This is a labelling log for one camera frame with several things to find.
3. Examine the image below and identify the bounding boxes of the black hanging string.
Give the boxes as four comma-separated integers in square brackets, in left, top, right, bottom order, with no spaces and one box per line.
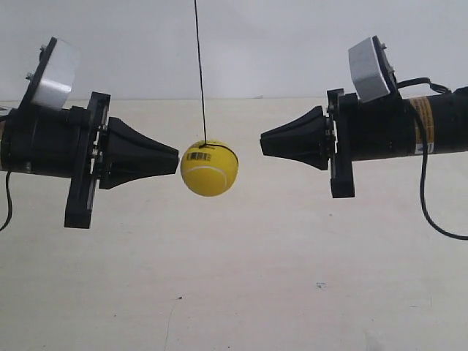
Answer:
[192,0,208,144]

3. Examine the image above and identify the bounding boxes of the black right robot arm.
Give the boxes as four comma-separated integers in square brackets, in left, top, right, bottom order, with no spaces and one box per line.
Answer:
[260,88,467,198]

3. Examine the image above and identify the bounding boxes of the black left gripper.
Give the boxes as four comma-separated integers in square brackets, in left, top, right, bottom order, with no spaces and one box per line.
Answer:
[10,91,179,229]

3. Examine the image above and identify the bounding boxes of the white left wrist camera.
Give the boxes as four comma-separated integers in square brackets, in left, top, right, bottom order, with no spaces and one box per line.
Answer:
[19,37,80,110]

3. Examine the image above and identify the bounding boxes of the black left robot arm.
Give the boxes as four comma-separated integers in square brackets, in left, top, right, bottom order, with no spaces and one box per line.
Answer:
[1,92,179,229]

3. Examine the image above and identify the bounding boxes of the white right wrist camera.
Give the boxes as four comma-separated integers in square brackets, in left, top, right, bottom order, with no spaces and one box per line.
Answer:
[348,35,398,103]

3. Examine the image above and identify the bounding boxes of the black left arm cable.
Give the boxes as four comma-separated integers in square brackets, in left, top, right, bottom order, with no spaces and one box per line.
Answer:
[0,170,13,232]

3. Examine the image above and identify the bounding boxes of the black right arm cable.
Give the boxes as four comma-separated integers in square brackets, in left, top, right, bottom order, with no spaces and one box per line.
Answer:
[396,77,468,241]

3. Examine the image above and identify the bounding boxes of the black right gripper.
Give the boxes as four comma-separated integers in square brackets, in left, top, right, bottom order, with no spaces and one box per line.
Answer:
[260,88,415,199]

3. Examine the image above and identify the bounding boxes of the yellow tennis ball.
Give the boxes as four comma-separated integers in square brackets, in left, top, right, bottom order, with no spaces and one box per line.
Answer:
[180,140,239,197]

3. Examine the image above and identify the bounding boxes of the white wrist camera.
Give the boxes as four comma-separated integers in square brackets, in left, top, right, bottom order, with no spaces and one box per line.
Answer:
[348,35,398,103]
[19,37,80,110]

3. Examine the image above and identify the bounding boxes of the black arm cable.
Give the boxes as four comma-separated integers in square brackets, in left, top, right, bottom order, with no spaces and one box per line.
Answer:
[0,170,13,232]
[396,77,468,241]

